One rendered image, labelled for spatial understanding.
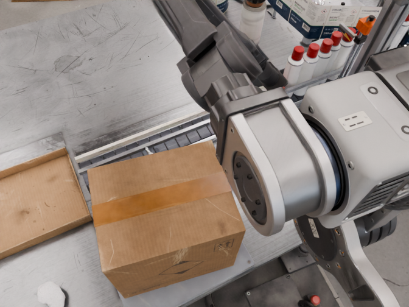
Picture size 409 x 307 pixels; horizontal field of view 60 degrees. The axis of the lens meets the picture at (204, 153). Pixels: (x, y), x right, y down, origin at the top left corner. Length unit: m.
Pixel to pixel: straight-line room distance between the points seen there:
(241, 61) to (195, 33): 0.10
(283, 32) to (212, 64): 1.05
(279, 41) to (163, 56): 0.47
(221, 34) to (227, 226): 0.39
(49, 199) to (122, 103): 0.42
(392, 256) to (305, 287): 0.64
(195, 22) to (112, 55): 0.96
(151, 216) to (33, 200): 0.52
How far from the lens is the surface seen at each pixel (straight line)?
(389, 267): 2.14
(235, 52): 0.52
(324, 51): 1.24
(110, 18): 1.70
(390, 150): 0.41
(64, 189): 1.18
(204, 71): 0.53
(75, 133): 1.29
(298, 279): 1.69
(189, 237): 0.75
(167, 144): 1.15
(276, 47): 1.49
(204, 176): 0.81
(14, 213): 1.20
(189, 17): 0.60
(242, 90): 0.46
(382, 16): 1.08
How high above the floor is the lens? 1.83
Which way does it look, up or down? 57 degrees down
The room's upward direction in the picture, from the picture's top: 3 degrees clockwise
